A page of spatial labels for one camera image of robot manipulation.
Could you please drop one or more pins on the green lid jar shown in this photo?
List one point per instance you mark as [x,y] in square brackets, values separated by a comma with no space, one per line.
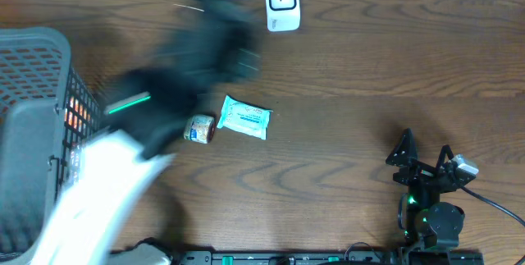
[200,129]

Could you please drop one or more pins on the white barcode scanner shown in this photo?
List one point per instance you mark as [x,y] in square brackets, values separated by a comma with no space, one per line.
[283,15]

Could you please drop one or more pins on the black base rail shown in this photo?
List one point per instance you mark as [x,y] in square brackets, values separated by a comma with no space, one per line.
[150,255]

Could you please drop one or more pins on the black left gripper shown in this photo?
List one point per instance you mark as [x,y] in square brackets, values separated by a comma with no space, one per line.
[236,52]

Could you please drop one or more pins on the teal wet wipes pack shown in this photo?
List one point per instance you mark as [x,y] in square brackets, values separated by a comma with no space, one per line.
[244,118]

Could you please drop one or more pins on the grey plastic mesh basket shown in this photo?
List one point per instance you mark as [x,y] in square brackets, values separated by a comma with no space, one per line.
[46,112]

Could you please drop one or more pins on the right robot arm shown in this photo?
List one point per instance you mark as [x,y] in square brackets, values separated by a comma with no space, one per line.
[428,222]

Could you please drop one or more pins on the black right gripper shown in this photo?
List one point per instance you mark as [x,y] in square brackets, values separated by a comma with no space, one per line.
[417,173]

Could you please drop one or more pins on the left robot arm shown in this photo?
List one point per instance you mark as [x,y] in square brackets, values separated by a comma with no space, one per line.
[146,112]

